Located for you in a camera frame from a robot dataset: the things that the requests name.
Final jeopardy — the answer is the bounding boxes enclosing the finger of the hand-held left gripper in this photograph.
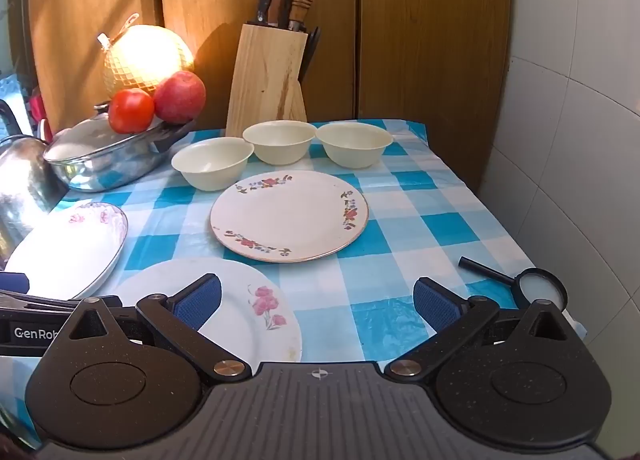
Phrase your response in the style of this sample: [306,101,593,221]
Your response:
[0,291,124,313]
[0,272,31,295]

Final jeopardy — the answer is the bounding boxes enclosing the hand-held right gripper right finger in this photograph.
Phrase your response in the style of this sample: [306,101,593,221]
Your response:
[384,276,572,383]

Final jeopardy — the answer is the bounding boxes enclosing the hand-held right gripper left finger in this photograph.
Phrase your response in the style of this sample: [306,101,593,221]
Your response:
[66,274,252,383]

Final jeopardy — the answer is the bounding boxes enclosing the white plate with pink flower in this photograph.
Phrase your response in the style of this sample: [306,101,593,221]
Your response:
[107,258,303,372]

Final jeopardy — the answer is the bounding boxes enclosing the deep plate with pink flowers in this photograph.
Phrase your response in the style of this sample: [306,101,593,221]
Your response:
[4,201,129,301]

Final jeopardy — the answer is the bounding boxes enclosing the plate with red flowers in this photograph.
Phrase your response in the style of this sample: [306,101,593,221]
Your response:
[209,170,370,263]

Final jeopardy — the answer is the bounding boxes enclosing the cream bowl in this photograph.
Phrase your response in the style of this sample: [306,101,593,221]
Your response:
[171,137,255,192]
[316,122,394,170]
[242,120,318,166]

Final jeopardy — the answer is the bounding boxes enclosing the blue checkered tablecloth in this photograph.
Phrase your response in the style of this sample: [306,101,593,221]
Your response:
[0,117,588,446]

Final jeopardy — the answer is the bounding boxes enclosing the steel kettle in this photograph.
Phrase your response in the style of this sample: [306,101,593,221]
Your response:
[0,99,69,261]

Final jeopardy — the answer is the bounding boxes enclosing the black magnifying glass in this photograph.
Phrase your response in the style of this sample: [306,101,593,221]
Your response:
[459,256,569,313]

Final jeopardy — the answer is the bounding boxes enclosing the steel pot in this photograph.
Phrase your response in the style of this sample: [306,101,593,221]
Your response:
[43,119,197,193]

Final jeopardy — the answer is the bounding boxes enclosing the red plastic item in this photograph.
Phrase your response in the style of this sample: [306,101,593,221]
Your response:
[27,94,54,142]

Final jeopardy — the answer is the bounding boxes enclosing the blue foam mat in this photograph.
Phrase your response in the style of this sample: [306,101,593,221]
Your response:
[0,74,27,108]

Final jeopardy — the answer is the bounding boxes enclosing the red tomato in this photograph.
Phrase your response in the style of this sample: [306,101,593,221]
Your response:
[108,88,155,134]

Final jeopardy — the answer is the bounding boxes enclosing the red apple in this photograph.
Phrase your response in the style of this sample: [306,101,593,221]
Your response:
[153,71,207,125]

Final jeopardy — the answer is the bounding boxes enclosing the wooden knife block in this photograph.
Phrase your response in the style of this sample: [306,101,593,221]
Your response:
[225,24,308,138]

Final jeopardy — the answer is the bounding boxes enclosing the yellow pomelo in net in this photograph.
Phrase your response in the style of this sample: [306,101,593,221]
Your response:
[97,13,196,98]

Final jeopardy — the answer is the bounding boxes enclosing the wooden cabinet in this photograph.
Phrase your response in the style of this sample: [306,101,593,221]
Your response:
[22,0,515,197]

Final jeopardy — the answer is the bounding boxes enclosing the black scissors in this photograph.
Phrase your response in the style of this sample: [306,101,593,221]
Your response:
[298,26,321,84]

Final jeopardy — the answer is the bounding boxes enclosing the black ribbed handle sharpener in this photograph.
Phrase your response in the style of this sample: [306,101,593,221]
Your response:
[277,0,301,31]

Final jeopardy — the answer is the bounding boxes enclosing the wooden handle knife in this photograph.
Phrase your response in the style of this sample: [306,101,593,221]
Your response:
[288,0,320,34]

